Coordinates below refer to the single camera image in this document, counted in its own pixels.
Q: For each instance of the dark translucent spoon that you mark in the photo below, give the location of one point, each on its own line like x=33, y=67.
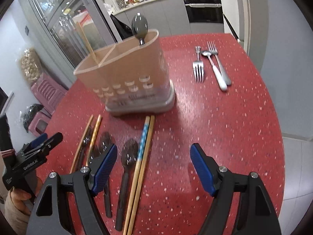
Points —
x=105, y=142
x=128, y=159
x=85, y=143
x=94, y=154
x=140, y=27

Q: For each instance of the person's left hand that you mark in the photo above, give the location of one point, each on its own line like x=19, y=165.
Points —
x=18, y=198

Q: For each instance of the blue patterned chopstick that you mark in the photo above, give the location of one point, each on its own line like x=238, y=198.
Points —
x=136, y=173

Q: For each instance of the black built-in oven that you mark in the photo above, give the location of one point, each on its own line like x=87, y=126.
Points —
x=204, y=11

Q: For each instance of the red plastic basket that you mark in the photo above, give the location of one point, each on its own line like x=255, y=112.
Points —
x=83, y=19

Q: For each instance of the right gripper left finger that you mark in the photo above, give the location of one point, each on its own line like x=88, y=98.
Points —
x=52, y=210

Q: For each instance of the single pink stool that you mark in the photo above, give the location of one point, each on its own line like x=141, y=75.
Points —
x=39, y=124

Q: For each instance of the white refrigerator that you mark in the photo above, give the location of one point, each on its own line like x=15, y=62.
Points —
x=233, y=17

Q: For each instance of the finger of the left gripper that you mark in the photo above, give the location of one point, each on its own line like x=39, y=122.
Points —
x=40, y=152
x=35, y=143

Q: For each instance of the black plastic bag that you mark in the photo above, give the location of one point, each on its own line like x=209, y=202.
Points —
x=27, y=117

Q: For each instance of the long metal fork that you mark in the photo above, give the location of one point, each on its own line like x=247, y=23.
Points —
x=224, y=74

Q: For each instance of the glass sliding door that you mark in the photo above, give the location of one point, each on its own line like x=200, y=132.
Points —
x=60, y=46

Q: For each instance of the stack of pink stools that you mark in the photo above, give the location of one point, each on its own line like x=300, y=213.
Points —
x=48, y=92

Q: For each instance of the short metal fork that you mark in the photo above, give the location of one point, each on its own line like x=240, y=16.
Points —
x=198, y=66

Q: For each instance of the bag of nuts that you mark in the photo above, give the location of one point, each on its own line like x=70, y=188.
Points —
x=30, y=65

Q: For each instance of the yellow patterned chopstick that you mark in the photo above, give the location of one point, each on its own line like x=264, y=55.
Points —
x=93, y=138

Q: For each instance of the plain wooden chopstick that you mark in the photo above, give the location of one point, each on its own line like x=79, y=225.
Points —
x=77, y=153
x=86, y=42

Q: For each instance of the beige cutlery holder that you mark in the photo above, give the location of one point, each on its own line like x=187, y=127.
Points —
x=129, y=77

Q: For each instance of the grey kitchen cabinet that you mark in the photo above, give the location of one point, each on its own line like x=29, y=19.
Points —
x=169, y=17

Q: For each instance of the white handled metal spoon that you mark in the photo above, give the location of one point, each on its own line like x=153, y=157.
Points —
x=221, y=82

